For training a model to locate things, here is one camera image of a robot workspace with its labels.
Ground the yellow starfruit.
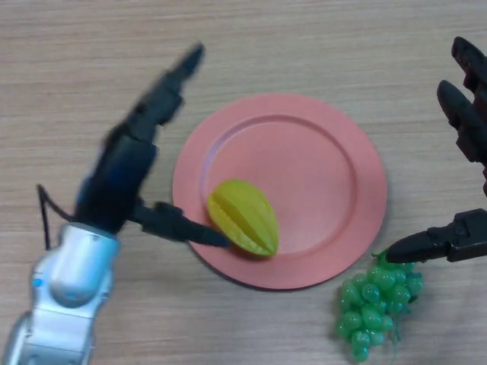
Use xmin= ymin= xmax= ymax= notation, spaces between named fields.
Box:
xmin=207 ymin=179 xmax=279 ymax=258

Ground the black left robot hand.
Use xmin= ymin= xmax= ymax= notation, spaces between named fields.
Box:
xmin=74 ymin=43 xmax=232 ymax=249

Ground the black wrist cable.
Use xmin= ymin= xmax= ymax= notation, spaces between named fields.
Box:
xmin=37 ymin=184 xmax=77 ymax=250

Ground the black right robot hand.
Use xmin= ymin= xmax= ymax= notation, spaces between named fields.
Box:
xmin=384 ymin=36 xmax=487 ymax=264

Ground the pink round plate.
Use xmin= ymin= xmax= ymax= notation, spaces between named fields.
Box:
xmin=172 ymin=94 xmax=388 ymax=292

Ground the green grape bunch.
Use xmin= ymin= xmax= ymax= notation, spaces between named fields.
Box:
xmin=336 ymin=250 xmax=424 ymax=361

